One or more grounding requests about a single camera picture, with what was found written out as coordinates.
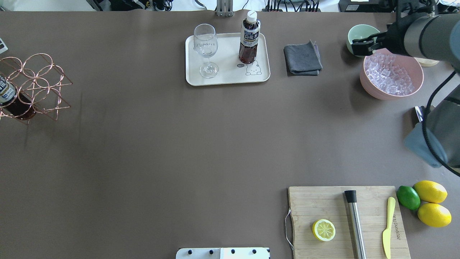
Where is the copper wire bottle basket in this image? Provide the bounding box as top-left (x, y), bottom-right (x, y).
top-left (1, 53), bottom-right (73, 125)

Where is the clear wine glass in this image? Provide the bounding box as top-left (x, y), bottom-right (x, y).
top-left (193, 23), bottom-right (219, 78)

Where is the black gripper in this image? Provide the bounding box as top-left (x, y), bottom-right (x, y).
top-left (351, 22), bottom-right (407, 56)

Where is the bamboo cutting board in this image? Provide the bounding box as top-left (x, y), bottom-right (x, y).
top-left (288, 186), bottom-right (396, 259)

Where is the yellow lemon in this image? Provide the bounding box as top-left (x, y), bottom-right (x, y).
top-left (413, 180), bottom-right (447, 204)
top-left (417, 203), bottom-right (452, 228)

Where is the green lime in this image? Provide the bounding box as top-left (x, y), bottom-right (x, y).
top-left (396, 186), bottom-right (421, 210)

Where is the pink bowl of ice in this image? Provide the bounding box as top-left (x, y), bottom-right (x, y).
top-left (360, 49), bottom-right (424, 100)

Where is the tea bottle white cap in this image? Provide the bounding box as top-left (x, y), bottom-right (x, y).
top-left (238, 10), bottom-right (261, 65)

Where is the grey folded cloth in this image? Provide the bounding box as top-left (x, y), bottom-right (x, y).
top-left (283, 40), bottom-right (323, 76)

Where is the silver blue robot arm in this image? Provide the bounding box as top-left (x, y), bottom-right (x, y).
top-left (255, 14), bottom-right (459, 186)

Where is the yellow plastic knife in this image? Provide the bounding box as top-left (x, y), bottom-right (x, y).
top-left (382, 197), bottom-right (396, 259)

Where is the aluminium frame post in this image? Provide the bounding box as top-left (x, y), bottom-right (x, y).
top-left (216, 0), bottom-right (234, 17)

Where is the mint green bowl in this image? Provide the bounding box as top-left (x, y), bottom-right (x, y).
top-left (346, 24), bottom-right (380, 58)

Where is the halved lemon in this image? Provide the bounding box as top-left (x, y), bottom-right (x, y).
top-left (312, 219), bottom-right (336, 242)

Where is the cream rabbit tray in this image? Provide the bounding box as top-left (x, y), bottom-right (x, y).
top-left (185, 33), bottom-right (271, 86)

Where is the metal ice scoop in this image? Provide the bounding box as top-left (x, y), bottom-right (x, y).
top-left (414, 105), bottom-right (435, 123)

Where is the steel muddler black tip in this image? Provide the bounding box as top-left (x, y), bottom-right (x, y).
top-left (344, 190), bottom-right (367, 259)

